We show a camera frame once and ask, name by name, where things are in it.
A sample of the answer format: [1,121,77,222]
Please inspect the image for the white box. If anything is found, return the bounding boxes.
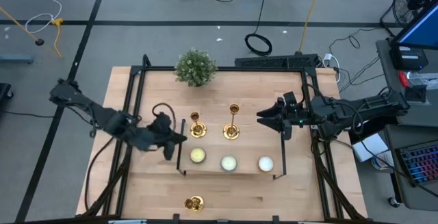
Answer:
[352,133,389,163]

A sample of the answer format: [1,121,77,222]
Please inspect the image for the grey stand base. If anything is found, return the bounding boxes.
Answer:
[0,54,35,65]

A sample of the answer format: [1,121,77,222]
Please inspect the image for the thin black floor cable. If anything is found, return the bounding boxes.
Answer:
[0,110,55,119]

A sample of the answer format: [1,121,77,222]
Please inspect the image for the yellow candle tin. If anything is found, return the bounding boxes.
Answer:
[190,147,207,164]

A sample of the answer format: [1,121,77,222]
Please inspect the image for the black floor fan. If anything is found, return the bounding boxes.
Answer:
[379,0,438,37]

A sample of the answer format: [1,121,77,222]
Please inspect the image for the artificial plant in black pot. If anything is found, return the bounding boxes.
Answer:
[174,47,218,88]

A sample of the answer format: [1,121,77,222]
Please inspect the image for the coiled black floor cable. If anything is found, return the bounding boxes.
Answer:
[244,0,274,57]

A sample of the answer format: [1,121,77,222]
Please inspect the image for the tangled black floor cable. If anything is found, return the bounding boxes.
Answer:
[328,27,386,95]

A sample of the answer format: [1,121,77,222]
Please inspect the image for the white power adapter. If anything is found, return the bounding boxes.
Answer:
[322,53,342,84]

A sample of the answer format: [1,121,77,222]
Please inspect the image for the silver metal bar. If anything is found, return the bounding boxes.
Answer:
[107,219,148,224]

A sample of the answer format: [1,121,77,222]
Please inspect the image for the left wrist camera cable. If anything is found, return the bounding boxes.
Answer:
[151,101,177,133]

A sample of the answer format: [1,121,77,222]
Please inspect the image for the teal patterned candle tin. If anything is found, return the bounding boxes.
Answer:
[220,155,238,173]

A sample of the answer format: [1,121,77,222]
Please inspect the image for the black metal rig frame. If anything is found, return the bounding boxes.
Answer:
[81,54,369,224]

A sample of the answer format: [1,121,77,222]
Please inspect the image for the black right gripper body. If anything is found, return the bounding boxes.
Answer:
[283,103,311,141]

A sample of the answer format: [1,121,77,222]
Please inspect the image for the yellow hanging cable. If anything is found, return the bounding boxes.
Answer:
[298,0,325,55]

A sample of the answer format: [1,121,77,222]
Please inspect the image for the red handled tool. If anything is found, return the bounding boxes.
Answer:
[398,71,411,88]

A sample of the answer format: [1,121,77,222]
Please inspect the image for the computer monitor blue screen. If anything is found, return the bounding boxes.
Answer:
[391,0,438,51]

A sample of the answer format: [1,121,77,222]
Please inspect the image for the white floor cable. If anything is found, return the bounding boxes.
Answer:
[24,0,63,35]

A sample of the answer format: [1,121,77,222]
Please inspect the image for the black mini computer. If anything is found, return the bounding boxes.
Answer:
[389,44,429,71]

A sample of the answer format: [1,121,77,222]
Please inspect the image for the left arm base cable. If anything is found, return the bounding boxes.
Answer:
[83,135,117,213]

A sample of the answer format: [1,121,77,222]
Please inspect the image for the yellow pole black foot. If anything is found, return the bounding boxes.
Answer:
[0,5,45,47]

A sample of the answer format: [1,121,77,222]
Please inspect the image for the small black box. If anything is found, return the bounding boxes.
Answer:
[404,84,428,103]

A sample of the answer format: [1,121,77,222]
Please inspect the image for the tall gold candlestick holder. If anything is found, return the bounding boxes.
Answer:
[222,103,241,141]
[183,195,205,214]

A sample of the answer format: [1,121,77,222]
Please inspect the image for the short gold candlestick holder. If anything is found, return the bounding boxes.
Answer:
[190,111,208,139]

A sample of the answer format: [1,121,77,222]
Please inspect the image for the black wheeled base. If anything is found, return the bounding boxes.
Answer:
[0,82,14,112]

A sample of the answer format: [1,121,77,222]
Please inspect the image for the yellow cable with connector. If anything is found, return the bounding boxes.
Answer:
[51,17,64,60]

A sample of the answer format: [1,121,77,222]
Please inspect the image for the clear plastic bag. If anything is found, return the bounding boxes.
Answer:
[409,71,438,90]

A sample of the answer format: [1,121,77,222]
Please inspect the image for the backlit computer keyboard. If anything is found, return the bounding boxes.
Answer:
[396,140,438,186]

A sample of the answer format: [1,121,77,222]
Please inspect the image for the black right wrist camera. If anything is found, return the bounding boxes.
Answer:
[283,91,298,107]

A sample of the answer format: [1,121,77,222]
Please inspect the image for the grey rolling desk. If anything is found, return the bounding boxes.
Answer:
[383,124,438,212]

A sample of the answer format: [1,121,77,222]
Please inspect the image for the wooden shelf riser black legs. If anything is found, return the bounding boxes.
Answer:
[175,118,287,181]

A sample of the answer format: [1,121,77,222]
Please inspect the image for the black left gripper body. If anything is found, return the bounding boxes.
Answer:
[146,111,177,162]

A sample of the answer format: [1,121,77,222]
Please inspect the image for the white tealight candle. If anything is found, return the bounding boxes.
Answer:
[257,155,274,173]

